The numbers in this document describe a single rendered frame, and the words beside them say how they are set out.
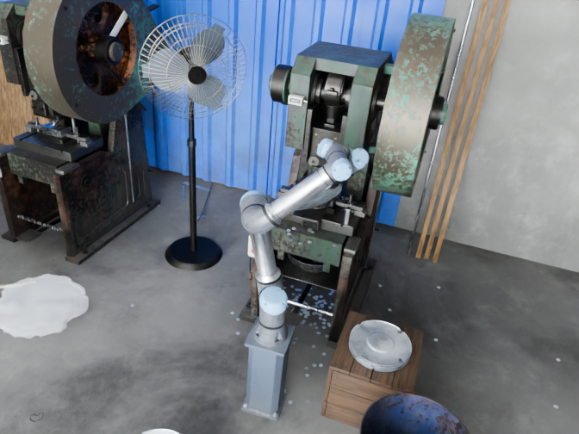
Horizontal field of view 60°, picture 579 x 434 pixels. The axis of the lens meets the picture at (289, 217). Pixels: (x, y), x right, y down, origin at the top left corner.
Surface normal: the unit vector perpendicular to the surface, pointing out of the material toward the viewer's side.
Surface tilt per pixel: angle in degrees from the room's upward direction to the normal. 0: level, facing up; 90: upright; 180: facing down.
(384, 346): 0
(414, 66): 50
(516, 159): 90
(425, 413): 88
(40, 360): 0
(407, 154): 98
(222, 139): 90
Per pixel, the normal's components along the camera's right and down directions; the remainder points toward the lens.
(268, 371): -0.28, 0.48
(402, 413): 0.00, 0.49
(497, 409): 0.08, -0.85
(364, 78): -0.18, -0.27
